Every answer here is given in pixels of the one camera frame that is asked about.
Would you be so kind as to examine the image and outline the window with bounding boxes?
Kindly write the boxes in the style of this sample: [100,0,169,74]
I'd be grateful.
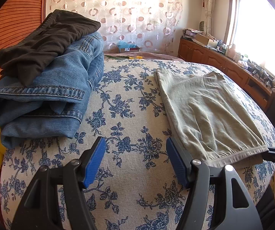
[224,0,275,89]

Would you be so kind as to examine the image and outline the blue floral bedsheet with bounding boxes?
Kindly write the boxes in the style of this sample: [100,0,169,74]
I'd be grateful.
[0,59,275,230]

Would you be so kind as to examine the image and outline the colourful flower blanket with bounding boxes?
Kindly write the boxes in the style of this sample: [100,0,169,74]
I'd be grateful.
[104,51,183,61]

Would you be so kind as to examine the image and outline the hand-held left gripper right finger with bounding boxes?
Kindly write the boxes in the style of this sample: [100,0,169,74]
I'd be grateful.
[166,137,264,230]

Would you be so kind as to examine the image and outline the wooden cabinet counter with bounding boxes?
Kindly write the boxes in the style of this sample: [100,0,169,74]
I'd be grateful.
[178,37,275,111]

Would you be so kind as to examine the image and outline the folded black pants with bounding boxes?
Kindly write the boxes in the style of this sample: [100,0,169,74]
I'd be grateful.
[0,10,101,87]

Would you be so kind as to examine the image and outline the white patterned window curtain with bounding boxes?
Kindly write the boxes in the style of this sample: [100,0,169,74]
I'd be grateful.
[201,0,216,36]

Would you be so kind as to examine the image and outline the grey-green pants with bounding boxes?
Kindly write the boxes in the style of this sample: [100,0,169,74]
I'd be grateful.
[155,68,269,168]

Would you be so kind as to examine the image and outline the sheer circle-pattern curtain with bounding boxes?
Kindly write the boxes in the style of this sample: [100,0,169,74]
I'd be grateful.
[43,0,183,53]

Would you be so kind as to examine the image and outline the wooden slatted wardrobe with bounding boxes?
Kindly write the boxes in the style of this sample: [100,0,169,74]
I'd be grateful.
[0,0,49,94]

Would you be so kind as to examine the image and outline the open cardboard box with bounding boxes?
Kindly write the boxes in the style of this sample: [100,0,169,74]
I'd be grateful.
[195,34,218,48]

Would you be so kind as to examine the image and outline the black tools on counter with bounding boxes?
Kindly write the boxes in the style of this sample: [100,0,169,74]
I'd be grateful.
[250,63,275,88]

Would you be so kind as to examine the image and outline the box with blue bag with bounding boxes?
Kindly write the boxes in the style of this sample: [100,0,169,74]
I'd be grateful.
[117,41,140,53]

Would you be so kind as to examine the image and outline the folded blue jeans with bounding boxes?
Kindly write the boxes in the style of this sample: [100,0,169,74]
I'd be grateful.
[0,32,104,149]

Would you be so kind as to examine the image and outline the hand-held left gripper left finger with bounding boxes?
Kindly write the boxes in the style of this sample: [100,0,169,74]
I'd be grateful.
[10,136,107,230]

